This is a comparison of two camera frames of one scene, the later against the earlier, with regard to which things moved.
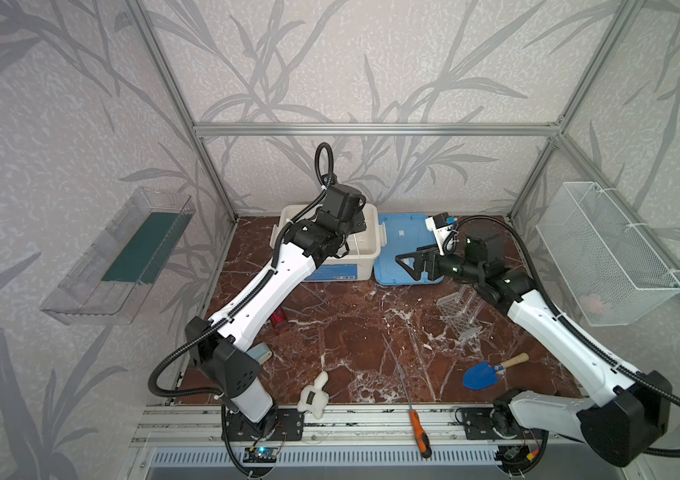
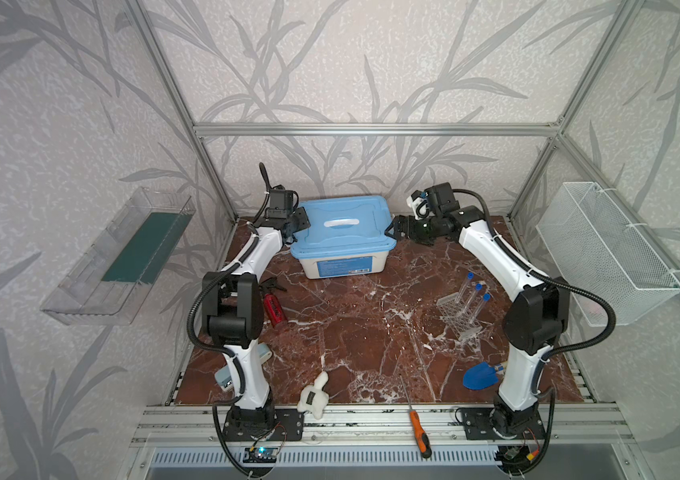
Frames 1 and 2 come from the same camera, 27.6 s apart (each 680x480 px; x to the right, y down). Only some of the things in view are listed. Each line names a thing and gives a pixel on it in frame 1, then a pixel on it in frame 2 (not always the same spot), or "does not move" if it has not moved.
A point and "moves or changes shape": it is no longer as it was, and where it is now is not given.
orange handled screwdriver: [420, 434] does not move
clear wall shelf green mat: [107, 280] does not move
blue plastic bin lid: [405, 233] moves or changes shape
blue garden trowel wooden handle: [483, 375] does not move
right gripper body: [431, 262] to [414, 227]
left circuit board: [260, 454] does not move
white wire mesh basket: [611, 272] does not move
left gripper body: [351, 219] to [299, 219]
